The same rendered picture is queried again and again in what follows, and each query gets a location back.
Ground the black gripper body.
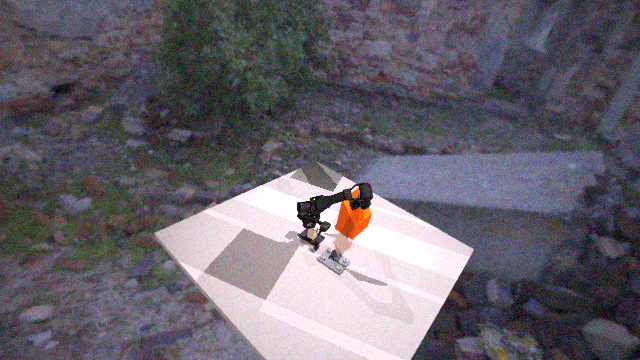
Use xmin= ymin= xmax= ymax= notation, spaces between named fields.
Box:
xmin=297 ymin=211 xmax=331 ymax=232

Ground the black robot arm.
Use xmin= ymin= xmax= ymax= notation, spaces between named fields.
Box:
xmin=297 ymin=182 xmax=374 ymax=229

